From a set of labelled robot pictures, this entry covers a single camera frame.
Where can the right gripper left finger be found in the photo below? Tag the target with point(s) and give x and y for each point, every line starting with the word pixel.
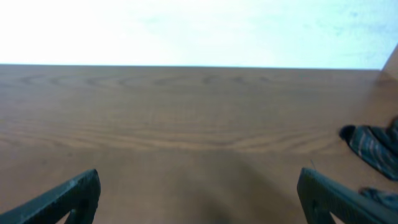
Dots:
pixel 77 199

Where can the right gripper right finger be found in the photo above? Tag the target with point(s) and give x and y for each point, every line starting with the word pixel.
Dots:
pixel 322 199

